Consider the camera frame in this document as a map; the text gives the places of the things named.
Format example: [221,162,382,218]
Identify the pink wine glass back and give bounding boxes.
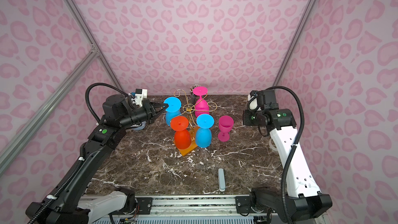
[193,86,210,117]

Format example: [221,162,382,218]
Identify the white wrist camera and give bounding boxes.
[129,89,148,107]
[247,90,265,112]

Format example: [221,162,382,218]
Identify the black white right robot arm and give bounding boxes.
[236,86,333,224]

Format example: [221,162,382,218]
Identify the orange wooden rack base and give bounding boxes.
[174,127,199,156]

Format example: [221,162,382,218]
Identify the gold wire glass rack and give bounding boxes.
[173,89,218,128]

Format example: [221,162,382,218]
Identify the clear cup of pencils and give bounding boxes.
[190,84,201,93]

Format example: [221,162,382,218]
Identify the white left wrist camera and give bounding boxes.
[129,89,148,107]

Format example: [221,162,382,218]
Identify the aluminium front rail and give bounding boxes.
[58,194,330,223]

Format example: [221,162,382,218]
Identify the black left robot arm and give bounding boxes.
[25,94,168,224]

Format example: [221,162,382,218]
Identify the blue wine glass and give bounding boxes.
[195,114,215,148]
[164,97,181,127]

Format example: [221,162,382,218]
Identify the blue wine glass front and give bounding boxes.
[195,114,215,148]

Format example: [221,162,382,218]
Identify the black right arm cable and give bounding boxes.
[266,85,305,224]

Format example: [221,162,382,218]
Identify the white blue case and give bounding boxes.
[218,168,226,192]

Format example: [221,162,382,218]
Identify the pink wine glass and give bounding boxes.
[193,86,210,117]
[218,115,234,142]

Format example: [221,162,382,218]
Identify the red wine glass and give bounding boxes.
[171,116,191,149]

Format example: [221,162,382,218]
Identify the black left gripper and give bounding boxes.
[119,100,169,130]

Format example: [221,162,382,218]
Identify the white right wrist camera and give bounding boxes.
[247,90,265,112]

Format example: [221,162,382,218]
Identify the roll of tape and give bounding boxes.
[268,139,278,152]

